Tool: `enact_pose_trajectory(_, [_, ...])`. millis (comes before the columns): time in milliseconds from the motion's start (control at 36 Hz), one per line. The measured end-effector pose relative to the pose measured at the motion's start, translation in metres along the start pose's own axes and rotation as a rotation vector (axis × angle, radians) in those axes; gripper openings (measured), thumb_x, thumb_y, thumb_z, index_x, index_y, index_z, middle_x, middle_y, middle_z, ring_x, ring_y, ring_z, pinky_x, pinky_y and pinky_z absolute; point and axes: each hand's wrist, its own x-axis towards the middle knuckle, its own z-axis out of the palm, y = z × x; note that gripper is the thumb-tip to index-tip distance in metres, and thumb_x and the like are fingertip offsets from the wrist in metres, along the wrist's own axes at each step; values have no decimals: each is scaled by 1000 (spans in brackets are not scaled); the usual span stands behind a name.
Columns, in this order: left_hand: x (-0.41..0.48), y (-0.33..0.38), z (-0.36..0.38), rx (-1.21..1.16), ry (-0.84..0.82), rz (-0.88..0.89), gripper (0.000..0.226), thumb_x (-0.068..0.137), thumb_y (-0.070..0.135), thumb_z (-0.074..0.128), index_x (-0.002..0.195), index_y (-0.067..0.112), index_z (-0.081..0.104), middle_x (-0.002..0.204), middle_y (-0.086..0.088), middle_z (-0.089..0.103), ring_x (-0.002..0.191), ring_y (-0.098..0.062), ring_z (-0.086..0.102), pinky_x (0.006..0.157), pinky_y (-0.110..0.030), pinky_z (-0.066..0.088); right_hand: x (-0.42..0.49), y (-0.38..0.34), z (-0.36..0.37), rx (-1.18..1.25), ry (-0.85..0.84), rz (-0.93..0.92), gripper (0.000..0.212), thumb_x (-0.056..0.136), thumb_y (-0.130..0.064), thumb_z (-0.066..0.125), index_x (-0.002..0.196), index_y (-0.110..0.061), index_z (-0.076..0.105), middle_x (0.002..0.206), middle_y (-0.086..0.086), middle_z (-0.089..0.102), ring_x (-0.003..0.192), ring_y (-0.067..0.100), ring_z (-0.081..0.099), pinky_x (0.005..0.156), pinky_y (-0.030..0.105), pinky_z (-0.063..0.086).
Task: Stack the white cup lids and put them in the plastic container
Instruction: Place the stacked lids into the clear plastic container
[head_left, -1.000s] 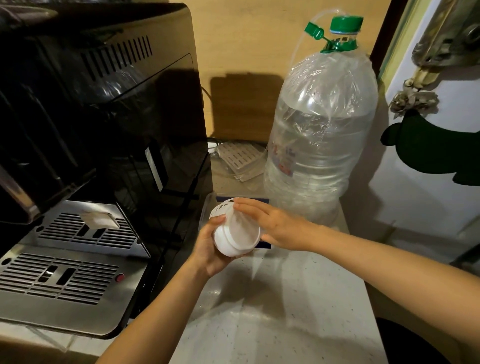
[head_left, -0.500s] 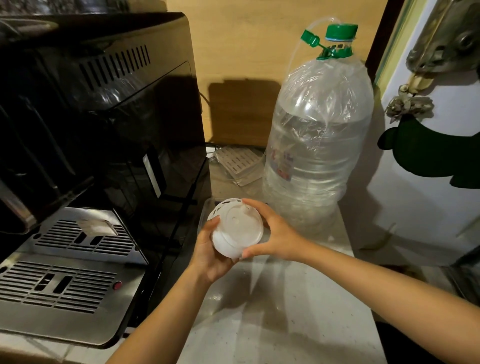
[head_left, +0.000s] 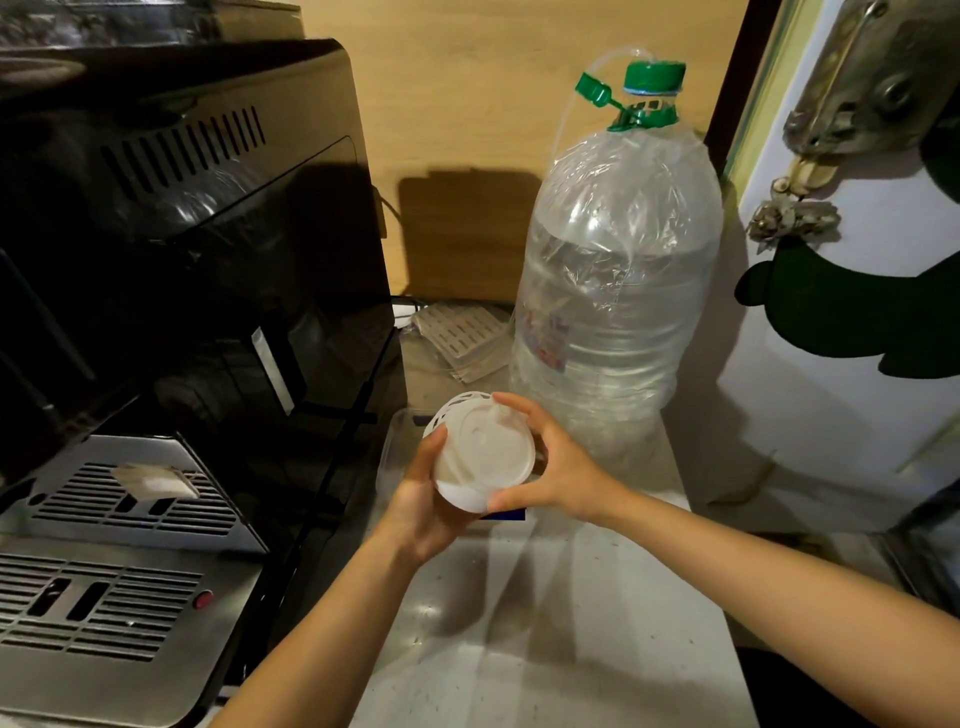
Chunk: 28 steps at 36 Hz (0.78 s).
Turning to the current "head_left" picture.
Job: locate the person's left hand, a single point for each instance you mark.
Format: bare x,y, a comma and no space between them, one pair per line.
412,517

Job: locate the person's left forearm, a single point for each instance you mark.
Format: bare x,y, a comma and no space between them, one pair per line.
322,637

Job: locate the beige hanging hook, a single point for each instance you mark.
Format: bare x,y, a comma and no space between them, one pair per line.
810,174

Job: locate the black round bin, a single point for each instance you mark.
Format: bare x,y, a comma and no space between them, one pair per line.
795,697

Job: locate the black coffee machine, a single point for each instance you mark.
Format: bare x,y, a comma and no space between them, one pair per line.
187,262

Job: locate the clear plastic box blue clips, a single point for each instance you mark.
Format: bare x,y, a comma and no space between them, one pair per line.
394,450

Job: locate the large silver drip tray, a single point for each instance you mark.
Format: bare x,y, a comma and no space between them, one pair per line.
112,675

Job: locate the dark metal door frame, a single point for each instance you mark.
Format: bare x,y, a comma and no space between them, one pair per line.
930,555

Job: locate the person's right forearm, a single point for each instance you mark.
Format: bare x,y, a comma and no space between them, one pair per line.
787,600

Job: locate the green bottle cap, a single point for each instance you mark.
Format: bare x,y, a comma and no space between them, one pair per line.
654,75

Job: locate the person's right hand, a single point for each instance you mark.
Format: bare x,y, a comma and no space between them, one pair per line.
574,484

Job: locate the grey metal door latch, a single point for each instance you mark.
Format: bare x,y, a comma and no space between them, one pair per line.
877,82

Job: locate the white paper scrap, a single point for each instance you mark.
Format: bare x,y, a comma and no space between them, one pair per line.
154,481

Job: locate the large clear water bottle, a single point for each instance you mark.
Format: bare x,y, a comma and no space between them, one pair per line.
615,337

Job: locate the white door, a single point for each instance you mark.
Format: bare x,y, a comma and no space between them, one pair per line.
810,435

